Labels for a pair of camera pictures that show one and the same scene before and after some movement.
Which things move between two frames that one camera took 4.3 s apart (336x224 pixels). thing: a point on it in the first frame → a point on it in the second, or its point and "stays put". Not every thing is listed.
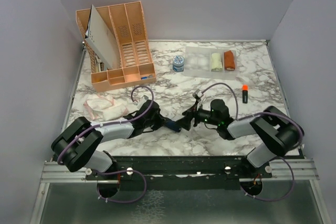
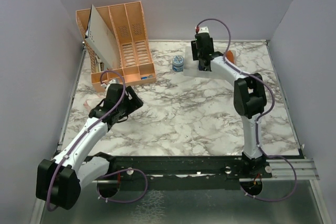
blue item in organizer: [147, 77] stays put
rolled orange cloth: [229, 63] stays put
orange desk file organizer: [126, 21] stays put
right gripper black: [185, 123] → [194, 51]
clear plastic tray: [198, 63] stays put
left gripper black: [160, 123] → [134, 103]
